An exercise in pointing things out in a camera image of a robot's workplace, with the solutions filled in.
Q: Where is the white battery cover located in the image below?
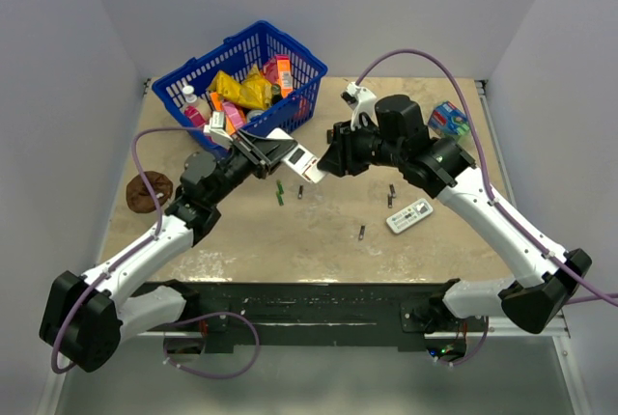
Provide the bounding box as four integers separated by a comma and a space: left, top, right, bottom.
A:
302, 163, 327, 184

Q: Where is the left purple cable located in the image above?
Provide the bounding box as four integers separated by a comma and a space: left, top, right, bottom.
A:
50, 125, 209, 375

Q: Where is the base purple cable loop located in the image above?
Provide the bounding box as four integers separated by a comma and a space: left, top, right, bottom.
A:
162, 311, 262, 380

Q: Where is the orange pink box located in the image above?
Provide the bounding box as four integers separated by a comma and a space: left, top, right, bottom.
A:
263, 54, 294, 97

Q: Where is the brown crumpled cloth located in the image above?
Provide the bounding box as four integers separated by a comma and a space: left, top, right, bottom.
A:
126, 171, 173, 214

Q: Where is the white grey remote control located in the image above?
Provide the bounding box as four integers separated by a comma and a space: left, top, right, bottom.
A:
385, 198, 434, 235

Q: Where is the blue plastic shopping basket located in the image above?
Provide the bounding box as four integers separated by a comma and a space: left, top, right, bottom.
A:
153, 21, 327, 136

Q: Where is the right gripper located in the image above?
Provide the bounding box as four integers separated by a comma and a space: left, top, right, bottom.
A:
318, 117, 406, 177

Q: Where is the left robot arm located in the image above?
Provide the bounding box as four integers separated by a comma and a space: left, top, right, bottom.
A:
39, 126, 307, 374

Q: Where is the white red remote control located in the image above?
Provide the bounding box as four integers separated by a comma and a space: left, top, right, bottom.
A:
267, 128, 319, 182

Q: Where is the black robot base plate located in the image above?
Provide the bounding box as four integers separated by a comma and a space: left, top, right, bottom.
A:
139, 279, 489, 354

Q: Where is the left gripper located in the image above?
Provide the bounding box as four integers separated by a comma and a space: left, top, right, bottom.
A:
209, 128, 296, 207

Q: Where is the yellow snack bag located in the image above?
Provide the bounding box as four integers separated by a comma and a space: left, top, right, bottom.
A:
208, 64, 272, 111

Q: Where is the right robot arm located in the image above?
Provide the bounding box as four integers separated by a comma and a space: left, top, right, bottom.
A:
318, 87, 592, 334

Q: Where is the blue green sponge pack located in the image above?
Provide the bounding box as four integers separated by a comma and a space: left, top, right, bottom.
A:
428, 101, 470, 141

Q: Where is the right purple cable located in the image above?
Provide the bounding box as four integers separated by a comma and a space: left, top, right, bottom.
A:
355, 48, 618, 308

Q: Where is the white cap bottle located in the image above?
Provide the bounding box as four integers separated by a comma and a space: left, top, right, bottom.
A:
182, 85, 211, 122

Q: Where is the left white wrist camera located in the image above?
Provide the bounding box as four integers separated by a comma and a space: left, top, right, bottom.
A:
203, 111, 233, 150

